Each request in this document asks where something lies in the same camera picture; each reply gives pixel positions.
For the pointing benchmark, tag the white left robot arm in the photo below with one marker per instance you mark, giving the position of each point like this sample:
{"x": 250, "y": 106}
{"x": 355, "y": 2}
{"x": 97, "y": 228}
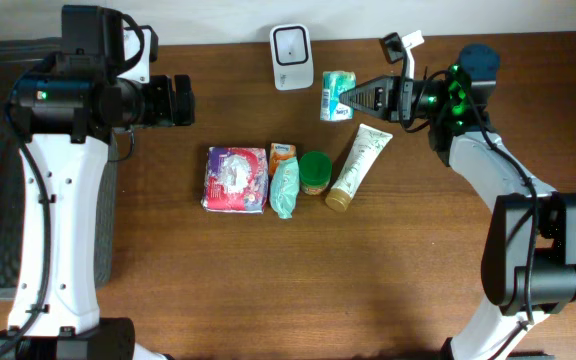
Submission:
{"x": 64, "y": 126}

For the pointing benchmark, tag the teal white tissue pack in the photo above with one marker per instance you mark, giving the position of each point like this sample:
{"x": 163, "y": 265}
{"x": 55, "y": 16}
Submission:
{"x": 334, "y": 83}

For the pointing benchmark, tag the mint green wipes pack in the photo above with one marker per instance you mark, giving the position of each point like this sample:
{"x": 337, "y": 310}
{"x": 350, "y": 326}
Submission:
{"x": 285, "y": 187}

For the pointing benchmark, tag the white lotion tube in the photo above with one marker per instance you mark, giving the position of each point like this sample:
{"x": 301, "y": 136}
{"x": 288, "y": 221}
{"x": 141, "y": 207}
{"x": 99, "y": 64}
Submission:
{"x": 367, "y": 145}

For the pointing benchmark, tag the green lid jar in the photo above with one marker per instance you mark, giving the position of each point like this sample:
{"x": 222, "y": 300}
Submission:
{"x": 315, "y": 170}

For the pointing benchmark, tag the red purple tissue pack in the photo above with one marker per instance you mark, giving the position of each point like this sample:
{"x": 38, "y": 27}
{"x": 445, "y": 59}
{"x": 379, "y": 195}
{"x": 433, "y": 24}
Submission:
{"x": 236, "y": 180}

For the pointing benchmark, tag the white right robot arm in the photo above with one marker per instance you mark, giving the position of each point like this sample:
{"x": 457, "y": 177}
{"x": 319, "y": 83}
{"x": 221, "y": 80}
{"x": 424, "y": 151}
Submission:
{"x": 528, "y": 267}

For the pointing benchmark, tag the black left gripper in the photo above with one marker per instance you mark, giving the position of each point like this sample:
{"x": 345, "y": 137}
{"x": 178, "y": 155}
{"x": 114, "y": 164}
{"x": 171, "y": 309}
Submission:
{"x": 165, "y": 113}

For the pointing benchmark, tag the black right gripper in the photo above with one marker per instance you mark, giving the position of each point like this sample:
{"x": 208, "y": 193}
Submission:
{"x": 396, "y": 96}

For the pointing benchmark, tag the orange tissue pack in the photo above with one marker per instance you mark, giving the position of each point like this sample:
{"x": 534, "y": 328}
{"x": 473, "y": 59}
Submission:
{"x": 279, "y": 153}

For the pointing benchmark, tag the white barcode scanner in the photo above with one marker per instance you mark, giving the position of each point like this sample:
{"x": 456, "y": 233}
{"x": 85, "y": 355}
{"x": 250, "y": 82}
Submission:
{"x": 292, "y": 57}

